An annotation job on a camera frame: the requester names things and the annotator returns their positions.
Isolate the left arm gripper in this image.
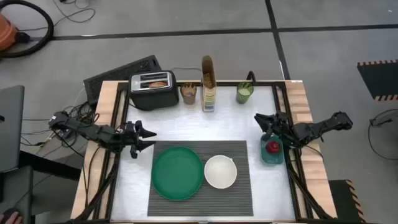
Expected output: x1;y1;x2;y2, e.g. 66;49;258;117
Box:
119;120;157;159

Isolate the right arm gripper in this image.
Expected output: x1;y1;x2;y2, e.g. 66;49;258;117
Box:
254;111;299;147

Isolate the red apple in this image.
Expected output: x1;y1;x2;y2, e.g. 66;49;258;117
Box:
266;141;282;155

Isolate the teal tray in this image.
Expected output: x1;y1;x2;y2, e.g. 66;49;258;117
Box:
260;133;285;166

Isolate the green translucent cup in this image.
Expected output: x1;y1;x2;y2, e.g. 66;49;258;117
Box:
236;81;254;105

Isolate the light wooden board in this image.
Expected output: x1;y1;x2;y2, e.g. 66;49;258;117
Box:
70;80;121;220
284;80;338;218

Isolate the green plate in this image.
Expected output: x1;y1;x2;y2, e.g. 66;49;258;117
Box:
151;146;205;201

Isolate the toast slice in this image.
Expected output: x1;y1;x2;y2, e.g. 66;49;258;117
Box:
148;80;168;89

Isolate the amber patterned cup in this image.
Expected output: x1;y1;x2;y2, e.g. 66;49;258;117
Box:
180;82;198;105

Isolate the white ribbed bowl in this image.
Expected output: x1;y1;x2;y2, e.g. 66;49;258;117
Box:
203;154;238;190

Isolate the black keyboard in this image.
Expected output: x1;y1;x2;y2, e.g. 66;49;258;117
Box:
83;55;162;105

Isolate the grey woven placemat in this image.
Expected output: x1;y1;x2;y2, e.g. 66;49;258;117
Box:
147;140;254;217

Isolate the black mat with orange stripes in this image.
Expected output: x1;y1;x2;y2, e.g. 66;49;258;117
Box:
356;59;398;102
328;179;368;224

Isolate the grey laptop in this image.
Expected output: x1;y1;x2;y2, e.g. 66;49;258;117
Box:
0;85;25;174

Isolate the person's hand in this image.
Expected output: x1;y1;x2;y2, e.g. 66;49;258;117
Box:
0;212;24;224

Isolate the orange vacuum cleaner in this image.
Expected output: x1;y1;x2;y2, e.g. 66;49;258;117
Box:
0;14;31;52

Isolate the black cable bundle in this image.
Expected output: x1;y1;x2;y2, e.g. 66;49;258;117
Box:
20;101;101;156

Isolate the toaster power cord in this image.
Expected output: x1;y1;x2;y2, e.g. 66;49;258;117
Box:
170;67;203;74

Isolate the black looped floor cable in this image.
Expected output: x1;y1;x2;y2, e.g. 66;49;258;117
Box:
368;108;398;161

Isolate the thin black floor cable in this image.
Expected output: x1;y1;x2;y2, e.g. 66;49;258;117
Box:
52;0;96;24

